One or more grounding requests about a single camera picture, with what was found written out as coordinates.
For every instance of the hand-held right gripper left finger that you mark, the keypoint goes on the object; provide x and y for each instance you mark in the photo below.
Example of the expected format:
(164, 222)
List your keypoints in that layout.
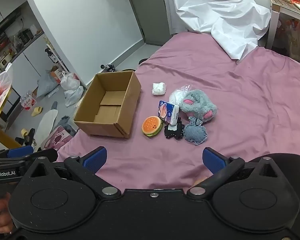
(95, 159)

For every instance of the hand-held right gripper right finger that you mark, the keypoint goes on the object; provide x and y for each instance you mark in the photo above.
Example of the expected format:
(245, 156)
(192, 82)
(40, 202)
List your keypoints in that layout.
(213, 161)

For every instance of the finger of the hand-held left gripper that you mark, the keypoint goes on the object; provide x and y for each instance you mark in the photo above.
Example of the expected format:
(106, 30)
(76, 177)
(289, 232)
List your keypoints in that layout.
(48, 155)
(18, 151)

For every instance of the denim apple-shaped cushion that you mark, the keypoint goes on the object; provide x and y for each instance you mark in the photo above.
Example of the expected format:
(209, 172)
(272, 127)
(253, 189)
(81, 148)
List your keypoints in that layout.
(195, 133)

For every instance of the brown cardboard box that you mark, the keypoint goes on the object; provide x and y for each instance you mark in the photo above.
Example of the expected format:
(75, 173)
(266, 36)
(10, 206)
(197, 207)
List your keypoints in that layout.
(107, 105)

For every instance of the blue white tissue pack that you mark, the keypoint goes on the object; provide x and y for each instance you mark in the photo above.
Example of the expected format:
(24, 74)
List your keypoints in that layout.
(168, 112)

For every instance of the orange burger plush toy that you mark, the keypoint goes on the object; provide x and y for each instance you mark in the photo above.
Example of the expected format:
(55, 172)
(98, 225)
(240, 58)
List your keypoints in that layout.
(152, 125)

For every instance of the person's left hand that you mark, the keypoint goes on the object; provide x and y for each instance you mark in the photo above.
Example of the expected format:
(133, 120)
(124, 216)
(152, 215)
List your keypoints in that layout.
(1, 206)

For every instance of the pink printed cushion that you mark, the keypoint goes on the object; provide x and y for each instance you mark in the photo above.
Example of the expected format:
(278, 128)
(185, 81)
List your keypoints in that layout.
(56, 137)

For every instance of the yellow slipper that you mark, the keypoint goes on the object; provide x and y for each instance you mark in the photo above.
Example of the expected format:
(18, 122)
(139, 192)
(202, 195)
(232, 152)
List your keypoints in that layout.
(36, 110)
(24, 131)

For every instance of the yellow table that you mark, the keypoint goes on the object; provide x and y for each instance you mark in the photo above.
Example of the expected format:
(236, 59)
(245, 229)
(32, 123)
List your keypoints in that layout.
(0, 132)

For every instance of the white ironing board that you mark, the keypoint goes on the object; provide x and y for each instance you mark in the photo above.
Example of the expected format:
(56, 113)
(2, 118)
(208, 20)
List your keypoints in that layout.
(47, 123)

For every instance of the grey fluffy rug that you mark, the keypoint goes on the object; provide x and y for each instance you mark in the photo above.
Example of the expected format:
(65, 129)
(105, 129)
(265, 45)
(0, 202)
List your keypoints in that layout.
(65, 125)

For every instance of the red white carton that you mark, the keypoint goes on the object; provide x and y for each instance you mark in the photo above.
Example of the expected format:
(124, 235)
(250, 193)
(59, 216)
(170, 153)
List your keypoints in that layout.
(27, 102)

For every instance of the white plastic bag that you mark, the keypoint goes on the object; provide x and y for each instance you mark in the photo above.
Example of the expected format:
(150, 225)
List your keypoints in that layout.
(73, 95)
(69, 81)

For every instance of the red printed plastic bag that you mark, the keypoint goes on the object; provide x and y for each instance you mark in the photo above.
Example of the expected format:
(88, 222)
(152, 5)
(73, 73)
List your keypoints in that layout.
(0, 87)

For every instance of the grey plastic bag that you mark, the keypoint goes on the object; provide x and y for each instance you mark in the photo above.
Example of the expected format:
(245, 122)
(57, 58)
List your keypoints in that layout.
(47, 85)

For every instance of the pink bed sheet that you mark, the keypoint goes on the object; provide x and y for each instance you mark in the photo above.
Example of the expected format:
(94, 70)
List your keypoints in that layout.
(252, 100)

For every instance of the clear bag of white stuffing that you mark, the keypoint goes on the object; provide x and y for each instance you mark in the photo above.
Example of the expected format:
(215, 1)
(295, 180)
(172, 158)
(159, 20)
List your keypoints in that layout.
(177, 96)

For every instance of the orange white cardboard box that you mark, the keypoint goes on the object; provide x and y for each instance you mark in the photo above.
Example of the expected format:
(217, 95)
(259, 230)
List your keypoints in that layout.
(56, 74)

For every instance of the white crumpled cloth ball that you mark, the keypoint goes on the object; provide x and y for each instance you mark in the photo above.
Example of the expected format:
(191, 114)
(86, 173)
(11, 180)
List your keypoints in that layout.
(159, 88)

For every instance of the printed bag under desk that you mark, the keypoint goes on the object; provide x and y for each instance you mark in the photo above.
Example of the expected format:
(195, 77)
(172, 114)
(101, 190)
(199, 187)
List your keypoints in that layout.
(293, 38)

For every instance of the white sheet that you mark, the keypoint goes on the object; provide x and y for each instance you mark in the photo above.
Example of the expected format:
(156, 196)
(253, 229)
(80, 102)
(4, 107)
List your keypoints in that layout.
(215, 12)

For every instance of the white desk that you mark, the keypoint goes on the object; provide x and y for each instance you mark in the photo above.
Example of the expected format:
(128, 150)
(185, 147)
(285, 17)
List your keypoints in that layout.
(290, 8)

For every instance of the cluttered wall shelf niche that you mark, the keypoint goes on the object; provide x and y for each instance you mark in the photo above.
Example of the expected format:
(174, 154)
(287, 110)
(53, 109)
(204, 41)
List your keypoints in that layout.
(13, 41)

